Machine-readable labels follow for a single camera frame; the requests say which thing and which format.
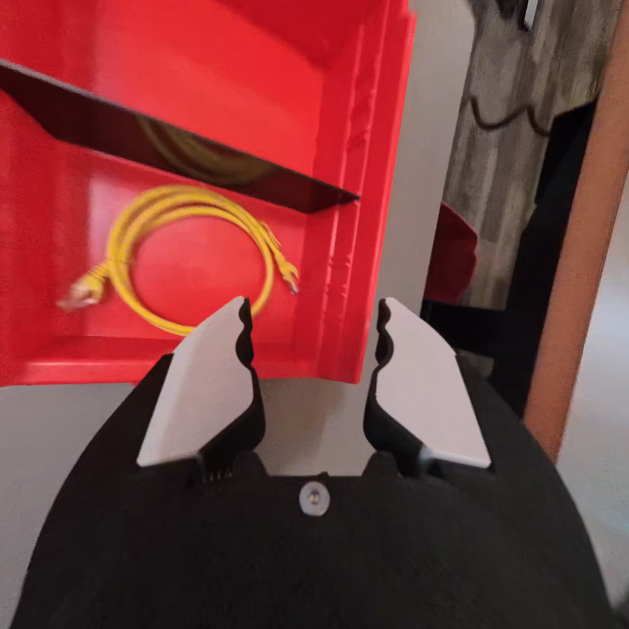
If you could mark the black bin divider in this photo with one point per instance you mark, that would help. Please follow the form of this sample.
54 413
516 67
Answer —
98 118

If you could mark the wooden pillar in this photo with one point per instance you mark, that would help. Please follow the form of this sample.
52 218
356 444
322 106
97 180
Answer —
589 221

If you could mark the red plastic bin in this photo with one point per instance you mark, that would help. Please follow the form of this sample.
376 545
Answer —
206 59

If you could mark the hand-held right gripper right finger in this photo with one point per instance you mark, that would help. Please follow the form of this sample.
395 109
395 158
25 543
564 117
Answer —
432 398

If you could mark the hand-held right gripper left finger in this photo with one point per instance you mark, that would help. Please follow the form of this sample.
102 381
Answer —
196 393

